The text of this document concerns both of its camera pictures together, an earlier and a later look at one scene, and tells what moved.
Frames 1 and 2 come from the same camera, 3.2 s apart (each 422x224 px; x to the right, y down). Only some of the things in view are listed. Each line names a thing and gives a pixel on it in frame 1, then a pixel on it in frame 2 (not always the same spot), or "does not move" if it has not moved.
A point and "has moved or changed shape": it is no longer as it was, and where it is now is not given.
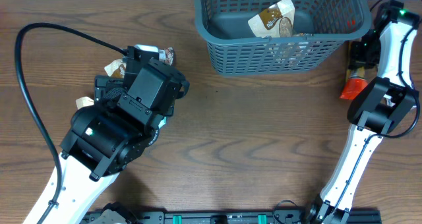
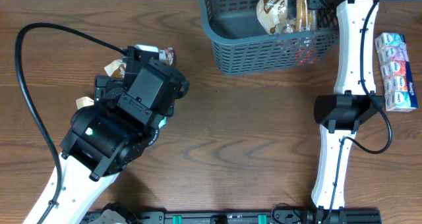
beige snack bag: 84,101 does not move
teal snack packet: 162,123 does not move
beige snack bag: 117,69 does not move
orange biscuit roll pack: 354,88 has moved or changed shape
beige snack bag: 277,20 has moved or changed shape
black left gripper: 108,89 does not move
